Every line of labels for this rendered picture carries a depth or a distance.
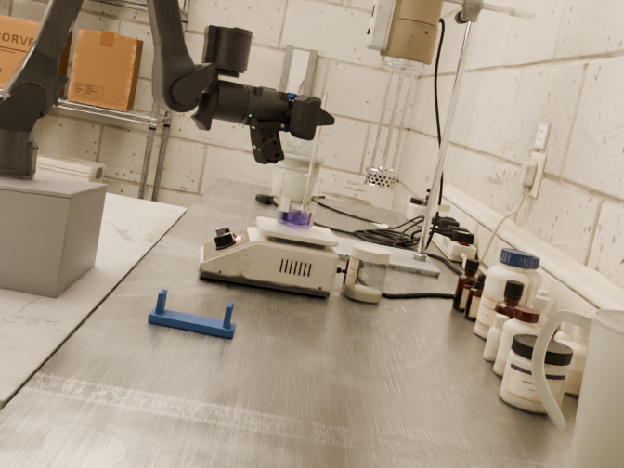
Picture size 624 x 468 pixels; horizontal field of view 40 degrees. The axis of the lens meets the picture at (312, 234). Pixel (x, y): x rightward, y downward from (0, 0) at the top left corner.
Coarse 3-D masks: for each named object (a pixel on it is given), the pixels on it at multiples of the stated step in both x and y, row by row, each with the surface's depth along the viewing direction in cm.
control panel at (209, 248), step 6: (246, 228) 137; (240, 234) 134; (246, 234) 133; (240, 240) 129; (246, 240) 128; (204, 246) 135; (210, 246) 133; (234, 246) 127; (204, 252) 130; (210, 252) 129; (216, 252) 127
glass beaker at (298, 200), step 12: (288, 180) 131; (300, 180) 130; (312, 180) 130; (288, 192) 131; (300, 192) 130; (312, 192) 131; (288, 204) 131; (300, 204) 131; (312, 204) 132; (276, 216) 133; (288, 216) 131; (300, 216) 131; (312, 216) 132; (300, 228) 131; (312, 228) 134
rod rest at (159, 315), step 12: (156, 312) 100; (168, 312) 102; (228, 312) 100; (168, 324) 100; (180, 324) 100; (192, 324) 100; (204, 324) 100; (216, 324) 101; (228, 324) 101; (228, 336) 100
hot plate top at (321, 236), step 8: (264, 224) 131; (272, 224) 132; (264, 232) 126; (272, 232) 126; (280, 232) 127; (288, 232) 128; (296, 232) 129; (304, 232) 130; (312, 232) 132; (320, 232) 134; (328, 232) 135; (304, 240) 127; (312, 240) 127; (320, 240) 128; (328, 240) 128; (336, 240) 128
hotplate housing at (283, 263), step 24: (264, 240) 127; (288, 240) 129; (216, 264) 126; (240, 264) 126; (264, 264) 127; (288, 264) 127; (312, 264) 127; (336, 264) 128; (288, 288) 128; (312, 288) 128
